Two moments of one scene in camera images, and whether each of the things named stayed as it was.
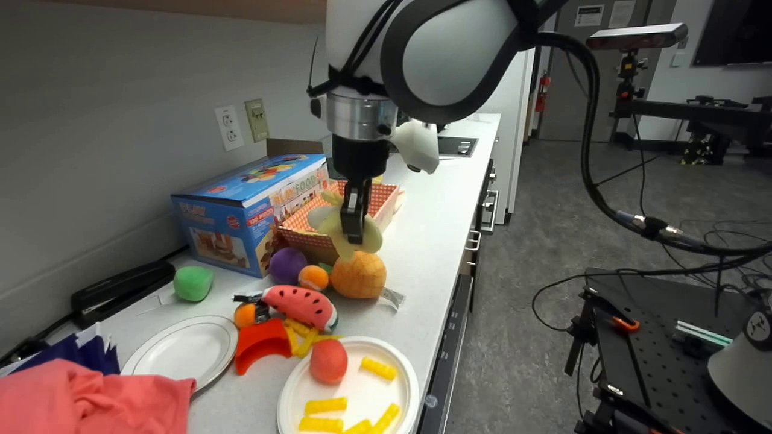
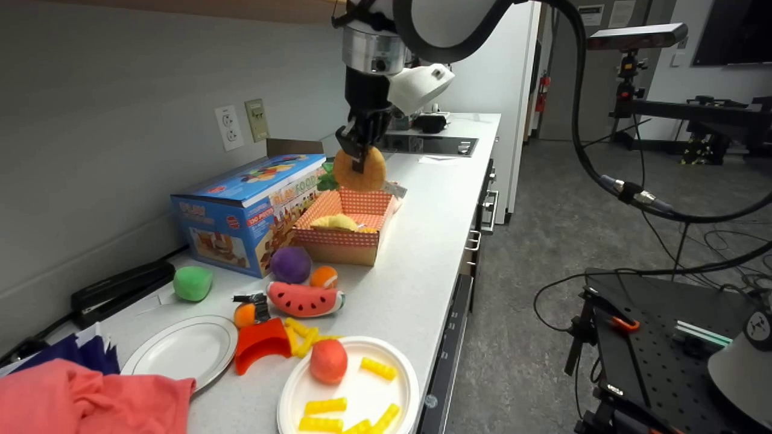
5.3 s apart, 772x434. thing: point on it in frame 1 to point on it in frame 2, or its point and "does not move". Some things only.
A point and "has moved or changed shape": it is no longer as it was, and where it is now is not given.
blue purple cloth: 93,354 does not move
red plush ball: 328,361 does not move
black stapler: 107,295 does not move
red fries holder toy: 259,340 does not move
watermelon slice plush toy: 303,304 has moved or changed shape
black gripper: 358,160 to 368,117
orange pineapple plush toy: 358,276 has moved or changed shape
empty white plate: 196,349 does not move
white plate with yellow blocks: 378,393 does not move
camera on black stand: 706,128 does not move
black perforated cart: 658,337 does not move
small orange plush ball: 314,276 has moved or changed shape
